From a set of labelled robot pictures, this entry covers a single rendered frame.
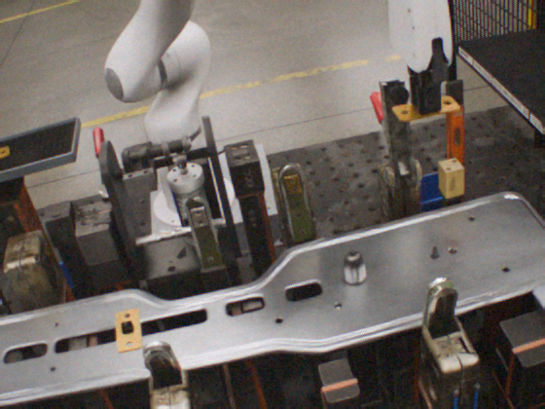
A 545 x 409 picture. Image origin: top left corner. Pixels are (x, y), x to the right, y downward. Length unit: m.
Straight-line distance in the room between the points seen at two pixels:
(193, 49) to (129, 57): 0.15
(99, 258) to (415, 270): 0.50
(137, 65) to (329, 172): 0.67
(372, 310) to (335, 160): 0.90
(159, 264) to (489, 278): 0.54
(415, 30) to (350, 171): 1.01
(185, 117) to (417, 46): 0.73
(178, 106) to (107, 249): 0.42
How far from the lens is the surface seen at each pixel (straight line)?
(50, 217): 1.12
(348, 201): 1.65
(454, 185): 1.10
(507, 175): 1.72
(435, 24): 0.77
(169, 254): 1.16
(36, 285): 1.10
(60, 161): 1.14
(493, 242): 1.04
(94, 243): 1.09
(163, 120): 1.40
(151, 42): 1.26
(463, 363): 0.82
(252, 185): 1.08
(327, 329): 0.92
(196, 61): 1.38
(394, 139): 1.05
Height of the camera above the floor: 1.68
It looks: 36 degrees down
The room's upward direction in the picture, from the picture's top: 11 degrees counter-clockwise
